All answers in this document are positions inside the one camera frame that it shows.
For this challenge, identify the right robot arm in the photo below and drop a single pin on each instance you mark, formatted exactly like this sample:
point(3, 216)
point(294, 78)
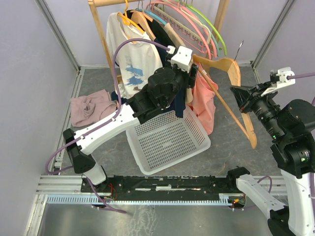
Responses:
point(293, 149)

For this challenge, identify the turquoise plastic hanger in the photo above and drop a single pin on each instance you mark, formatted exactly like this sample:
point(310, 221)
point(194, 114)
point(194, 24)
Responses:
point(156, 17)

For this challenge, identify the light blue cable duct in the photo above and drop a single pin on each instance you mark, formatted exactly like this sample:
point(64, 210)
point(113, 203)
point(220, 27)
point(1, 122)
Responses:
point(92, 199)

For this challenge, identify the mauve pink crumpled garment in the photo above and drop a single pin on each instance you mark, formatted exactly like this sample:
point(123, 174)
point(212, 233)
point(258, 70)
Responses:
point(89, 109)

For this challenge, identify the white perforated plastic basket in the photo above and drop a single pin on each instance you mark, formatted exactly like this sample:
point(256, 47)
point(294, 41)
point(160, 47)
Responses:
point(167, 140)

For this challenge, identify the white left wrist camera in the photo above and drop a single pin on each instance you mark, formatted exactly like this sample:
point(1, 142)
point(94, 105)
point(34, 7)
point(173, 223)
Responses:
point(180, 56)

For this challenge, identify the salmon pink t shirt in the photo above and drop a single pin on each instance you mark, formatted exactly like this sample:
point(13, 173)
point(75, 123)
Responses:
point(203, 103)

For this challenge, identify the navy blue t shirt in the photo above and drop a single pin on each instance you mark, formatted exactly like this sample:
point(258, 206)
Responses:
point(158, 95)

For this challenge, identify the lime green hanger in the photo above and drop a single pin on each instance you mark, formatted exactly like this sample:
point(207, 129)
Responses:
point(216, 25)

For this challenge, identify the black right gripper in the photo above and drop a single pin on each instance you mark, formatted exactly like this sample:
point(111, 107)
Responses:
point(245, 99)

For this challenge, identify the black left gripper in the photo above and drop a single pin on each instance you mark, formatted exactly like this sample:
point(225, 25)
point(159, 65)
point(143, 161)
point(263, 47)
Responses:
point(190, 81)

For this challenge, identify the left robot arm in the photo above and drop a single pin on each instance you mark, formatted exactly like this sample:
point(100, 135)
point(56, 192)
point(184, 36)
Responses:
point(80, 145)

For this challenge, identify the pink plastic hanger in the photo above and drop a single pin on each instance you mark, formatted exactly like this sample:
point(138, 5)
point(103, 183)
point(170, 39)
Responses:
point(182, 27)

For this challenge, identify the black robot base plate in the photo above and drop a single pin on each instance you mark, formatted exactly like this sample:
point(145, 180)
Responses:
point(157, 187)

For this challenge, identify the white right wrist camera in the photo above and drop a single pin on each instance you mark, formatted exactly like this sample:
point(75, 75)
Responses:
point(279, 79)

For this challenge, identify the wooden clothes rack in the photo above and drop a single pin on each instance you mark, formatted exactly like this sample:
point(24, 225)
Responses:
point(94, 4)

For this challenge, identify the orange plastic hanger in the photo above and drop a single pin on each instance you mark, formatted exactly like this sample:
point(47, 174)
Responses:
point(128, 21)

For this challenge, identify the beige tan t shirt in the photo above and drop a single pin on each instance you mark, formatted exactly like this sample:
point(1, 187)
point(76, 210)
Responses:
point(176, 39)

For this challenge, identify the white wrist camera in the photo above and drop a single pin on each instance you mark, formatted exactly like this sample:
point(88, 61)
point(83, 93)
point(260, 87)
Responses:
point(279, 79)
point(180, 56)

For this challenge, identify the white printed t shirt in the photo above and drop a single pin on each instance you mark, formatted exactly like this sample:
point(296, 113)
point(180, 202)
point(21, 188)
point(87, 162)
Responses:
point(137, 60)

